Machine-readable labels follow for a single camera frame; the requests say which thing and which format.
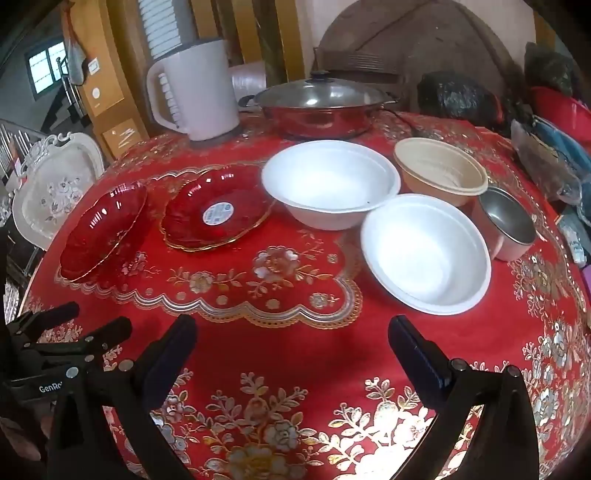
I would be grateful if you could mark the glass pot lid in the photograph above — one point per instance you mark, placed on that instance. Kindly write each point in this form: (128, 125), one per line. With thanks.
(318, 94)

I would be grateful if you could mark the purple box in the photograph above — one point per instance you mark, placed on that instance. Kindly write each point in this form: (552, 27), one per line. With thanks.
(587, 277)

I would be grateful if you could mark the round brown wooden board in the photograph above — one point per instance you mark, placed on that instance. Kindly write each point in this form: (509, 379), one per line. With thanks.
(415, 37)

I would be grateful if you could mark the white plate with red rim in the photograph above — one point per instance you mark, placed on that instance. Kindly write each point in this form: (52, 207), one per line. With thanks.
(323, 184)

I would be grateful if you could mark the red floral tablecloth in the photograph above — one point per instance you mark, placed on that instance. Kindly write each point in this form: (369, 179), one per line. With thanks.
(295, 286)

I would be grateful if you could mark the red plastic basin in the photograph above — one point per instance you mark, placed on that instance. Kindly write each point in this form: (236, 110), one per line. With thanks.
(568, 113)

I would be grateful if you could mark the white ornate chair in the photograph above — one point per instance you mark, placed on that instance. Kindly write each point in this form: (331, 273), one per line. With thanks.
(55, 194)

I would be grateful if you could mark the metal stair railing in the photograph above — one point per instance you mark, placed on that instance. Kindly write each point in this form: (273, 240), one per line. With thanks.
(18, 143)

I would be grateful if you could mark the clear plastic bag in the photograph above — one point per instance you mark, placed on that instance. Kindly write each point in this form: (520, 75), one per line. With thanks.
(535, 157)

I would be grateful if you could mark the white foam bowl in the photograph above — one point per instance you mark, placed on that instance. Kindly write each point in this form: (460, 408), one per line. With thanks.
(425, 254)

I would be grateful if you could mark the brown cardboard box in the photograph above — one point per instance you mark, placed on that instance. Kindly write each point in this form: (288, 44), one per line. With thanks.
(99, 87)
(122, 136)

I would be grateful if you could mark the pink steel-lined bowl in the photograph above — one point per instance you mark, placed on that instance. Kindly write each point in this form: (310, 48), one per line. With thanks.
(508, 221)

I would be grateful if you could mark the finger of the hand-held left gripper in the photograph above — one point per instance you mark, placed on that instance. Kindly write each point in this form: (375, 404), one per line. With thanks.
(106, 333)
(55, 316)

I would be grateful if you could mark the beige plastic bowl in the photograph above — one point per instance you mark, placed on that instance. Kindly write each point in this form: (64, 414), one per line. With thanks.
(429, 184)

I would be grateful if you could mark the blue bag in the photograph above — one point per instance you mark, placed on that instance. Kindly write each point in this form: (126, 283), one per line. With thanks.
(568, 143)

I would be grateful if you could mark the stainless steel pot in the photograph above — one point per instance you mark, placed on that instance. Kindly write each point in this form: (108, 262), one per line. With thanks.
(314, 123)

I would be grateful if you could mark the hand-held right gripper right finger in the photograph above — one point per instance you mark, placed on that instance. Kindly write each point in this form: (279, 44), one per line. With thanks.
(415, 357)

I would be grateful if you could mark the window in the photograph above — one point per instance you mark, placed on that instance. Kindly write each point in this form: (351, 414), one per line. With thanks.
(46, 67)

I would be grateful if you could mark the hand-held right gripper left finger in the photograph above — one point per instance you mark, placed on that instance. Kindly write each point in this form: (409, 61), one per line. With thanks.
(173, 360)

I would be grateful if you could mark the white ribbed panel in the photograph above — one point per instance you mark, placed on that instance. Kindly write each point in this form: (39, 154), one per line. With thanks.
(159, 27)

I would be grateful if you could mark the white electric kettle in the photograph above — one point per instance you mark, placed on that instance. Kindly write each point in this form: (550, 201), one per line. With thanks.
(203, 92)

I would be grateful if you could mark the black plastic bag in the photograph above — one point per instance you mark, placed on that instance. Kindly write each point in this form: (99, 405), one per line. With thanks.
(551, 69)
(457, 99)

